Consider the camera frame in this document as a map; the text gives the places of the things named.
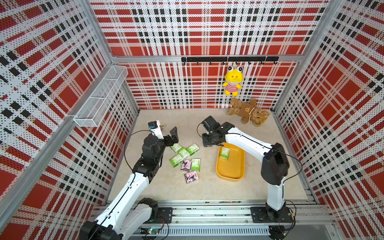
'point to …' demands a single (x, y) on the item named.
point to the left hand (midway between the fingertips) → (171, 128)
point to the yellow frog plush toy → (233, 77)
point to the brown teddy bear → (248, 112)
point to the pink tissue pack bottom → (191, 176)
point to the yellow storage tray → (232, 169)
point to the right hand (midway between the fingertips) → (208, 140)
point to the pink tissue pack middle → (186, 165)
